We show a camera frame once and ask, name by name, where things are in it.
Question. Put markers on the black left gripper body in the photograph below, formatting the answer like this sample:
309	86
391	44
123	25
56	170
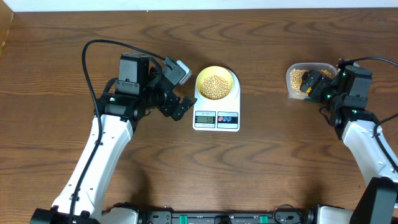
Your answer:
166	103

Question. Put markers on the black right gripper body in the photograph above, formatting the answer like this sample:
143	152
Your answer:
322	89

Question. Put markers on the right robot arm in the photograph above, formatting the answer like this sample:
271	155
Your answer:
345	98

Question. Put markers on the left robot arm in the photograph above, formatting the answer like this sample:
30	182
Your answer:
113	127

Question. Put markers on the soybeans in bowl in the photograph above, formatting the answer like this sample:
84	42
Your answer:
215	87

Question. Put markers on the pale yellow plastic bowl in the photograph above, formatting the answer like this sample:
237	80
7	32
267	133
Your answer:
214	70

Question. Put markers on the white digital kitchen scale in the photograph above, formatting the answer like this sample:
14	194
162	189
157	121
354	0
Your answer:
218	115

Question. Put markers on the pile of soybeans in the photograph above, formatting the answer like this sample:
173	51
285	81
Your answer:
296	78

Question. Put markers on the clear plastic container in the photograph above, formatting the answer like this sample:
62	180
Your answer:
306	66

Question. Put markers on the cardboard panel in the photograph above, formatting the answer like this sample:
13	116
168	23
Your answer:
6	17

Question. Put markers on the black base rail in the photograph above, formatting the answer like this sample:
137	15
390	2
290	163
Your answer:
284	214

